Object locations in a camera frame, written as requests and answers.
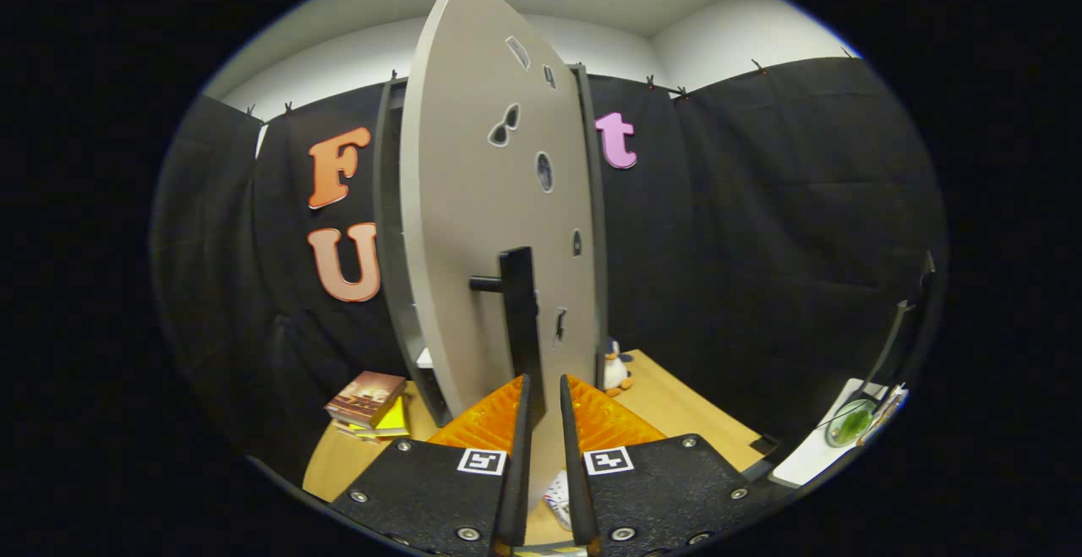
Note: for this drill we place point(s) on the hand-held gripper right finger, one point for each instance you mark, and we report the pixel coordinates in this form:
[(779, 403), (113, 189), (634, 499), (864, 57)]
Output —
[(571, 472)]

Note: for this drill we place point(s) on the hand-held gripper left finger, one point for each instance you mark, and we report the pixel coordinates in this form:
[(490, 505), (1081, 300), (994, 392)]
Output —
[(517, 472)]

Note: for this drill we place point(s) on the white striped shoe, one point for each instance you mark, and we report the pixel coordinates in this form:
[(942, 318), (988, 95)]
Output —
[(558, 498)]

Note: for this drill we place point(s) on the beige shoe cabinet door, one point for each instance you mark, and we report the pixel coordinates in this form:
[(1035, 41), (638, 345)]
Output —
[(456, 202)]

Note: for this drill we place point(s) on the dark grey shoe cabinet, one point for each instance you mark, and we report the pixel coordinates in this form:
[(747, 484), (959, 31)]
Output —
[(387, 227)]

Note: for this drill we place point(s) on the penguin plush toy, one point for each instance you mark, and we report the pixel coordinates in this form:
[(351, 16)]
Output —
[(615, 368)]

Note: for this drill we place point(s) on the yellow book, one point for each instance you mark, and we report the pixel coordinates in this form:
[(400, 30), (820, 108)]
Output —
[(393, 420)]

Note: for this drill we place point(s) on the brown book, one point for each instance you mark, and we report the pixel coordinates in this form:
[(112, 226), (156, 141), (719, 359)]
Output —
[(368, 396)]

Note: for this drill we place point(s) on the green round dish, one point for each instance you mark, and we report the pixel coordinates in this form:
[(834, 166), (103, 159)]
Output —
[(849, 424)]

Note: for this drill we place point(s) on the black backdrop cloth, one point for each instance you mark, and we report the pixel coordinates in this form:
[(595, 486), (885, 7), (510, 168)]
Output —
[(761, 244)]

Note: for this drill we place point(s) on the row of black clips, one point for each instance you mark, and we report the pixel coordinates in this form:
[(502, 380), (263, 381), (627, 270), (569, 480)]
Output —
[(651, 81)]

